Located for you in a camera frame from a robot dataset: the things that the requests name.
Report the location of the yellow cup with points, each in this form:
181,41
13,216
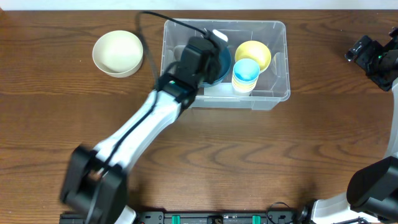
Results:
235,79
244,86

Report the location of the dark blue bowl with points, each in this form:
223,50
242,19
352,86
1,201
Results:
225,61

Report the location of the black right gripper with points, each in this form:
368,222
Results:
366,60

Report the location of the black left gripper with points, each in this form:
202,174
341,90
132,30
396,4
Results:
214,73

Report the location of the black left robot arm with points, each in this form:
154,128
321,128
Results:
95,185

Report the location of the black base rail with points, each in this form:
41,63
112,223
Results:
274,216

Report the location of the light blue plastic cup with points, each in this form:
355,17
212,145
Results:
246,69

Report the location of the cream white plastic cup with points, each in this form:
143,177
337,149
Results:
242,92

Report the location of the clear plastic storage container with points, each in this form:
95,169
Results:
273,85

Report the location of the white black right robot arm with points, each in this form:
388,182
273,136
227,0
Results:
371,196

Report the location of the cream large bowl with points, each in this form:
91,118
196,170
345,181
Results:
118,54

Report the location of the yellow small bowl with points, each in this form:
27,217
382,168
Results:
256,51

